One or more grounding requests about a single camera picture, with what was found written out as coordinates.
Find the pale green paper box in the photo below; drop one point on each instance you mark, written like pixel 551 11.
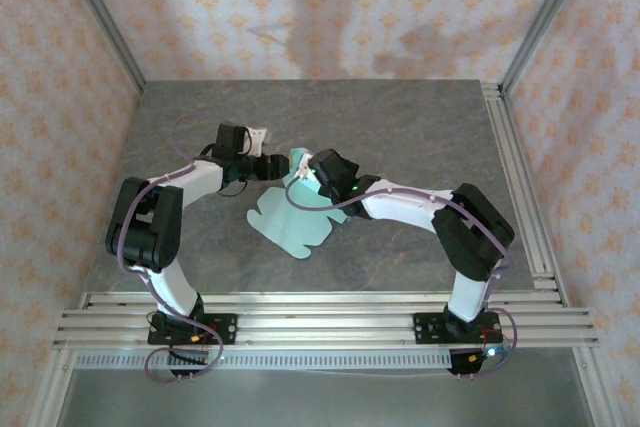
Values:
pixel 295 227

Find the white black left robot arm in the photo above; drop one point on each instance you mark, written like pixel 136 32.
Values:
pixel 150 227

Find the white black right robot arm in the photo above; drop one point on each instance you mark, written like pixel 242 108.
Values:
pixel 470 237

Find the black left controller board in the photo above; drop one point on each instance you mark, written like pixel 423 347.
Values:
pixel 187 359

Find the black controller board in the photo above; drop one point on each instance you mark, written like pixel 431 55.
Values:
pixel 187 359
pixel 470 362

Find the black right controller board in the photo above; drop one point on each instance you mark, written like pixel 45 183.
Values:
pixel 470 362

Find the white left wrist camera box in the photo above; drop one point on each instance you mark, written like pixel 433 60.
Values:
pixel 257 139

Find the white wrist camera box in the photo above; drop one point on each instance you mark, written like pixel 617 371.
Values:
pixel 302 173
pixel 257 139

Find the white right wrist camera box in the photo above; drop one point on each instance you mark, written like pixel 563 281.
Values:
pixel 302 173

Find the aluminium rail base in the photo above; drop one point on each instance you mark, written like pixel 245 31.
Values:
pixel 325 327

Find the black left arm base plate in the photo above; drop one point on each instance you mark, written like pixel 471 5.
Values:
pixel 225 329

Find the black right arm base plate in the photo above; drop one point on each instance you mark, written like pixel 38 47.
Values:
pixel 427 329

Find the aluminium side rail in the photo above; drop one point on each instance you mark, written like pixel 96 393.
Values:
pixel 520 187

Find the aluminium frame post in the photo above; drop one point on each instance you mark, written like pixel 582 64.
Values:
pixel 107 22
pixel 542 17

